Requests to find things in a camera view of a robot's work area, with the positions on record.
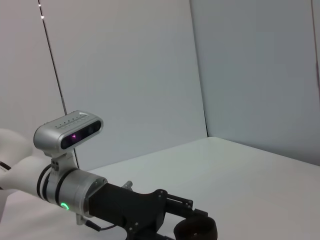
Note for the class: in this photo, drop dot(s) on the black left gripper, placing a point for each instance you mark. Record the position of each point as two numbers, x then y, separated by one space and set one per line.
125 210

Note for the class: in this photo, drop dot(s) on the dark brown teacup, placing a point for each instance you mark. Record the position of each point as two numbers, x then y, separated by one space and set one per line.
210 227

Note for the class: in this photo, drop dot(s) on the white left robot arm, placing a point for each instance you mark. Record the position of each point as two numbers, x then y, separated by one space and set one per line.
25 172

